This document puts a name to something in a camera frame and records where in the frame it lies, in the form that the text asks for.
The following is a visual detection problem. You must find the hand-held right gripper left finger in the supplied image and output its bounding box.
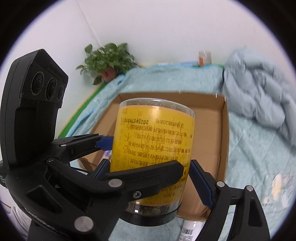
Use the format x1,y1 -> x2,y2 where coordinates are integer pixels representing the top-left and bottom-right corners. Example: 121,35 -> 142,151
94,159 -> 111,180

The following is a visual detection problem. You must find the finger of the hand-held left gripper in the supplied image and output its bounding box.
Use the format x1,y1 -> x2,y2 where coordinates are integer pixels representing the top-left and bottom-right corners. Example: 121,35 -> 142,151
46,159 -> 185,232
51,133 -> 114,161

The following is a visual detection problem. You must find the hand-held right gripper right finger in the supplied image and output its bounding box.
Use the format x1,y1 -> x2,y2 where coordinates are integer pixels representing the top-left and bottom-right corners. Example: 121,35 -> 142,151
189,159 -> 271,241

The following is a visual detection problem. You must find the yellow-labelled jar with black lid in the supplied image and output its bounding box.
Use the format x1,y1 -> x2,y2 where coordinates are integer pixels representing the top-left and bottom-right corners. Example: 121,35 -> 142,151
110,98 -> 196,226

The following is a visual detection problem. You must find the white spray bottle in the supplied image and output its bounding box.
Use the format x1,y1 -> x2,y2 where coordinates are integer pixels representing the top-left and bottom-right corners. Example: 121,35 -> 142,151
181,220 -> 205,241

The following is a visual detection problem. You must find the brown cardboard box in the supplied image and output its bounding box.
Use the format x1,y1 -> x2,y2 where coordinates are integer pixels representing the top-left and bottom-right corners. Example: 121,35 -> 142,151
79,91 -> 230,221

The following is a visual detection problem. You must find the green bed sheet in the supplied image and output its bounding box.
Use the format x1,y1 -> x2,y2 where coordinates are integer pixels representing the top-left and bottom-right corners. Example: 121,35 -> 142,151
59,82 -> 109,138

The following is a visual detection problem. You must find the small potted green plant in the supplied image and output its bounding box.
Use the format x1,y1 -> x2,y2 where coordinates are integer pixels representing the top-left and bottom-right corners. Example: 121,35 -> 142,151
76,43 -> 137,85

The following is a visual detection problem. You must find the light blue down jacket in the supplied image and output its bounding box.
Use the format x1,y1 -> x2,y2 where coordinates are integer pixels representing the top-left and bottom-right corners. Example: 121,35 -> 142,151
223,49 -> 296,146

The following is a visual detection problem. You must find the small orange-labelled jar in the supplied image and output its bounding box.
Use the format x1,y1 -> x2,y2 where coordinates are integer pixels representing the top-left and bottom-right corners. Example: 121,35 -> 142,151
198,50 -> 212,67

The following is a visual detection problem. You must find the white wall conduit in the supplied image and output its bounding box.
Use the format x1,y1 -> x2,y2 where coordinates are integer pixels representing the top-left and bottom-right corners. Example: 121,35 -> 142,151
77,0 -> 104,48

